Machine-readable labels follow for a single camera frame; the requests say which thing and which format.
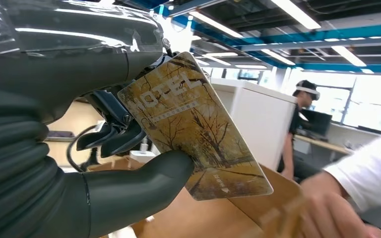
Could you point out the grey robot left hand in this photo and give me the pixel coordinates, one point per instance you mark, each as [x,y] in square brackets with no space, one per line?
[62,56]

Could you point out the yellow hotel key card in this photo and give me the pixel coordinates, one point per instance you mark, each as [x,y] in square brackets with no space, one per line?
[193,131]

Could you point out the seated person in white shirt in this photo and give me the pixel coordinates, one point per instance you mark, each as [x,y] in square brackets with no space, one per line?
[374,170]

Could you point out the person in dark clothes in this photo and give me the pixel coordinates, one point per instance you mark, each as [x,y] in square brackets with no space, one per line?
[292,138]

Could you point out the brown cardboard box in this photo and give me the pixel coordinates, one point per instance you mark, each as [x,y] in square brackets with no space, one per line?
[276,197]

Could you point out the wooden office desk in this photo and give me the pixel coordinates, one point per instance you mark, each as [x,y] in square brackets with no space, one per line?
[322,144]

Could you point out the black computer monitor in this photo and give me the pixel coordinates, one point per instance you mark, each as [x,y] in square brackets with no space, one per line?
[318,121]

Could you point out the white cabinet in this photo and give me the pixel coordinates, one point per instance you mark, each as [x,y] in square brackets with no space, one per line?
[259,124]

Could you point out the white charger plug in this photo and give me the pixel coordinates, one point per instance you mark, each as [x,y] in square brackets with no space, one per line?
[143,154]

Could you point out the white VR headset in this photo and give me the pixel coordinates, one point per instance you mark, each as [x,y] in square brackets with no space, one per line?
[307,90]

